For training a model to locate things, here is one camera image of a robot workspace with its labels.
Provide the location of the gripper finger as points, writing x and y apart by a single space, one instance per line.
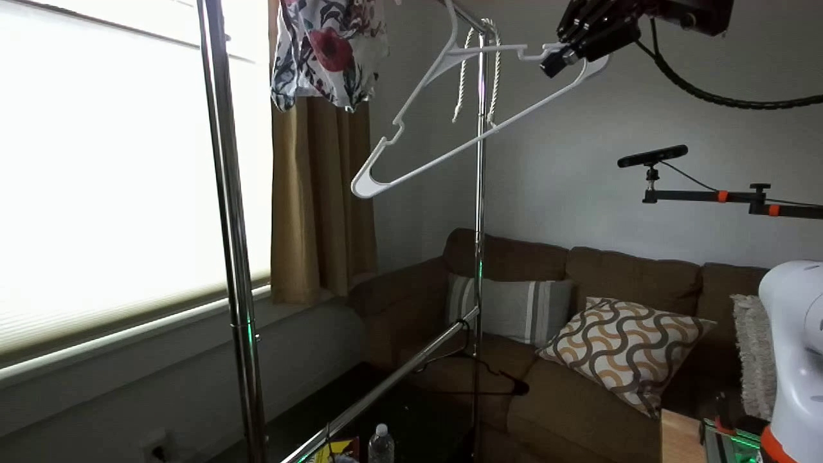
604 40
588 19

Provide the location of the white plastic coat hanger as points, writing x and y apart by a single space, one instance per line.
463 143

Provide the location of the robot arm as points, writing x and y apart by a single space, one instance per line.
797 360

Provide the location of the floral print garment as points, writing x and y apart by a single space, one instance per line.
328 51

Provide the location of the grey striped pillow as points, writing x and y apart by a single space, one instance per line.
514 308

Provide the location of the wavy pattern pillow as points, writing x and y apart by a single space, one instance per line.
624 347

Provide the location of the tan curtain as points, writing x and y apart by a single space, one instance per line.
321 206

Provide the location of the shaggy cream pillow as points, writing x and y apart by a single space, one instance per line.
755 360

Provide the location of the brown sofa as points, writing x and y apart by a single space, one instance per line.
578 411

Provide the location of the wooden side table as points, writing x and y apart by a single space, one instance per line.
680 440

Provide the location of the chrome clothes rack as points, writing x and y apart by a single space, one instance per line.
235 257

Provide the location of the clear water bottle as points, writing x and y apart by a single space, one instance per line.
381 447

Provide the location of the yellow packet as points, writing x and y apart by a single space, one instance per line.
337 450

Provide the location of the window with white blind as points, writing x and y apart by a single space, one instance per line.
109 180

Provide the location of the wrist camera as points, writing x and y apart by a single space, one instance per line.
697 14

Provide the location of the camera on mount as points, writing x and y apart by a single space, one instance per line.
652 156

